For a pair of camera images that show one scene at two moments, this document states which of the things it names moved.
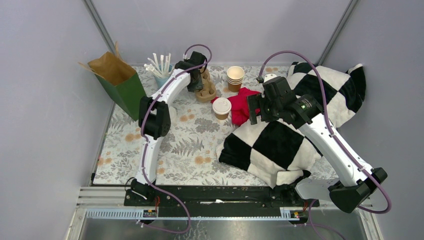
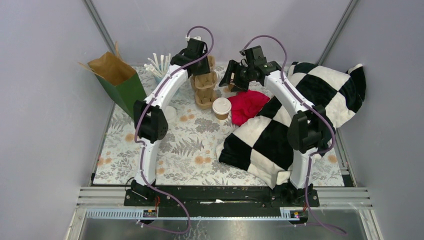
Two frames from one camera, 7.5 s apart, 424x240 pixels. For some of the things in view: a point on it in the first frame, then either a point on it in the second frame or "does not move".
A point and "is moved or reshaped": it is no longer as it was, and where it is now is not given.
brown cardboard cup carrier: [208, 92] is moved or reshaped
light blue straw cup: [160, 82] does not move
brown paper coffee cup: [221, 107] does not move
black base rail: [150, 198] does not move
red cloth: [239, 105] does not move
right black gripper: [256, 101] -> [234, 67]
